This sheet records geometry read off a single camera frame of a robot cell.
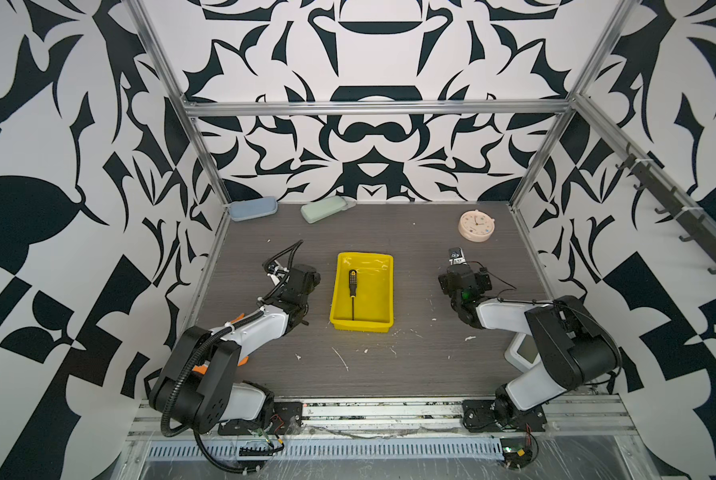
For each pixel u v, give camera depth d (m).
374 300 0.95
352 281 0.97
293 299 0.70
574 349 0.46
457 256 0.83
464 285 0.74
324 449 0.71
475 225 1.11
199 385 0.42
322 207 1.16
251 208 1.18
